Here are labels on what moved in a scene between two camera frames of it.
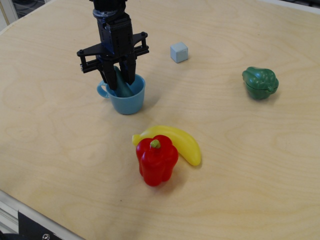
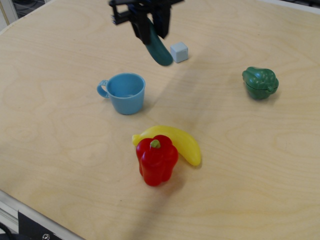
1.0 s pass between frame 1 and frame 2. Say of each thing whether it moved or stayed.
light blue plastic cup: stayed
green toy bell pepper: stayed
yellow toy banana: stayed
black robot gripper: moved
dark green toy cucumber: moved
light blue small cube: stayed
